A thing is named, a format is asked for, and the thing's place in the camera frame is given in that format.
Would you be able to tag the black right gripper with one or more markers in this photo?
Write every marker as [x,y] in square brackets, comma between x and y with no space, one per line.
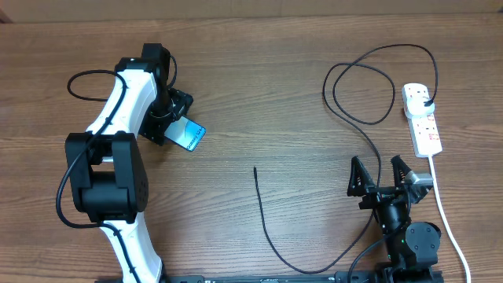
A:
[377,194]

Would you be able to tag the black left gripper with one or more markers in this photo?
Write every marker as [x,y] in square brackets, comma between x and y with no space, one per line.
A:
[181,101]

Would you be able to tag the blue Galaxy smartphone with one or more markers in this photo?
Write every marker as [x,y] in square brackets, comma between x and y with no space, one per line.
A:
[186,133]

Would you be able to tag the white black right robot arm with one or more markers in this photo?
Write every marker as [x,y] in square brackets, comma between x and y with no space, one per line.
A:
[411,246]

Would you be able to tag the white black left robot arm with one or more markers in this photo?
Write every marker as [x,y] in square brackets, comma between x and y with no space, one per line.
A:
[105,170]

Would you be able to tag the white charger plug adapter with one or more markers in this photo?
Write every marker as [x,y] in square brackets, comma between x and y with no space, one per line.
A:
[415,107]

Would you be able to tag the white power strip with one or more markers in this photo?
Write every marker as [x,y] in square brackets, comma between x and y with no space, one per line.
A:
[423,130]

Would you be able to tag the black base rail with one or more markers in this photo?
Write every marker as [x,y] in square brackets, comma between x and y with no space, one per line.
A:
[275,279]

